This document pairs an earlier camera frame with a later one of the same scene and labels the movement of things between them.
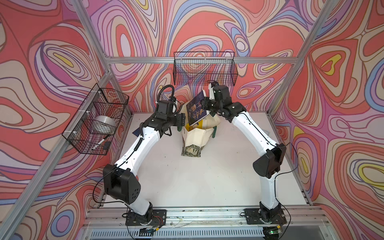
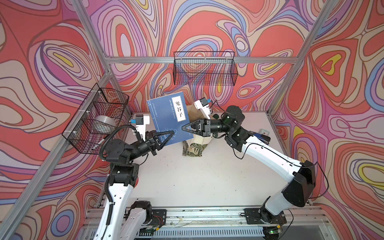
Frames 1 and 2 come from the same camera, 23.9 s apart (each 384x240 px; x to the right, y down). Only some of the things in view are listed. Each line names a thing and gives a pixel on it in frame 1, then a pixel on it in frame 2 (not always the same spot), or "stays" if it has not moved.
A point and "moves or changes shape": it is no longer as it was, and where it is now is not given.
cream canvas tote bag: [195, 136] moves or changes shape
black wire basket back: [199, 68] stays
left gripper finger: [180, 121] → [160, 138]
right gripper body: [211, 104] → [212, 126]
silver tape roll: [104, 124] stays
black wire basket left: [93, 128] stays
